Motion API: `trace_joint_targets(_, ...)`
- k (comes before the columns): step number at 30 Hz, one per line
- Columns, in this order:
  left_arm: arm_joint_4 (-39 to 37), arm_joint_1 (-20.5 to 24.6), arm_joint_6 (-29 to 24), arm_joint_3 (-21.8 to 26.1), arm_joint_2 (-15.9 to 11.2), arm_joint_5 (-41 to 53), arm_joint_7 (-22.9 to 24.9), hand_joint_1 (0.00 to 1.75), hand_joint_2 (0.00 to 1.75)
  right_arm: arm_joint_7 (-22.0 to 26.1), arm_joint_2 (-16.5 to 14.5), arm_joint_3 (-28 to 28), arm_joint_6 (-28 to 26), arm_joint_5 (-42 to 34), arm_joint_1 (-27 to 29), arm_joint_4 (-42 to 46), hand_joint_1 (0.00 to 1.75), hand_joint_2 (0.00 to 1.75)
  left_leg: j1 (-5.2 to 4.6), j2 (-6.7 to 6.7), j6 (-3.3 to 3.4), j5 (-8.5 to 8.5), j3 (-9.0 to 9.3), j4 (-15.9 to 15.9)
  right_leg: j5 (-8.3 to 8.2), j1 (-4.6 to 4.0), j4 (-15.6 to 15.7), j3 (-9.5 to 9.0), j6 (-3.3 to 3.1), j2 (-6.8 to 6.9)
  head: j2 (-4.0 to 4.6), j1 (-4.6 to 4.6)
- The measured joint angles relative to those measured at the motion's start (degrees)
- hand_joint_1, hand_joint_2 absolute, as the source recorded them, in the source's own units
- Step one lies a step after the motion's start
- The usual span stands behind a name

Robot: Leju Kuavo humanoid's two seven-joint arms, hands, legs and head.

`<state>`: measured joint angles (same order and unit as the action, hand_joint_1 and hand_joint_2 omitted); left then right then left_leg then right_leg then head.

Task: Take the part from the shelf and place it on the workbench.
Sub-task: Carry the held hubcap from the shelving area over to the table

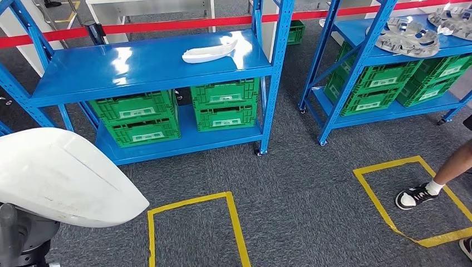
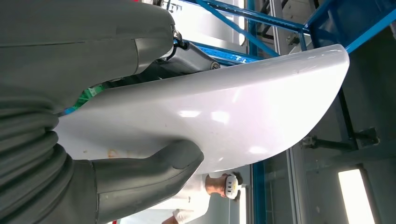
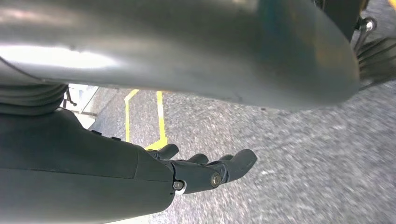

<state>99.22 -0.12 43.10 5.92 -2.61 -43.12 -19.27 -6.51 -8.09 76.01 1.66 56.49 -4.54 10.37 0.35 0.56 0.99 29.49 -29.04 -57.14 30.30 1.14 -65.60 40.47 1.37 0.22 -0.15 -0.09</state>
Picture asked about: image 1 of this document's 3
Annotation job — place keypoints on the silver cast metal part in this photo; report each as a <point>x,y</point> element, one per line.
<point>405,38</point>
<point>453,22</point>

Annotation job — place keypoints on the white plastic shell part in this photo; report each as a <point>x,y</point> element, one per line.
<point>206,53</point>
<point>62,177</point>

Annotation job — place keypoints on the white cabinet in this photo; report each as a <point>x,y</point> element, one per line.
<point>269,40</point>
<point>22,33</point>

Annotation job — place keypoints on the yellow floor tape outline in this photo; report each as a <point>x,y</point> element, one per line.
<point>234,225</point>
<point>372,195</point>

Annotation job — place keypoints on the black stanchion post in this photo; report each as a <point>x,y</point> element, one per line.
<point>95,33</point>

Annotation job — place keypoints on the red barrier belt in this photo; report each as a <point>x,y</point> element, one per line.
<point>166,25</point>

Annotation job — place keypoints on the person's leg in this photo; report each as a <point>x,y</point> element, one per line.
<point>453,166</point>

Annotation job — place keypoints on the white table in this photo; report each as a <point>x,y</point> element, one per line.
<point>107,18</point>

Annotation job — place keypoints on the green plastic crate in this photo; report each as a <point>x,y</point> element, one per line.
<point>368,103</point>
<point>225,92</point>
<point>427,94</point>
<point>446,68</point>
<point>383,75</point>
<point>136,107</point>
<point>226,119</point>
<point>145,134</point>
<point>296,32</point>

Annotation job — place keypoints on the blue metal shelf rack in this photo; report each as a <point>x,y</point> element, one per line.
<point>343,92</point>
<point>147,70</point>

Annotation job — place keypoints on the person's shoe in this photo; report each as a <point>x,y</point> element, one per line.
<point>467,248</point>
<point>415,195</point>

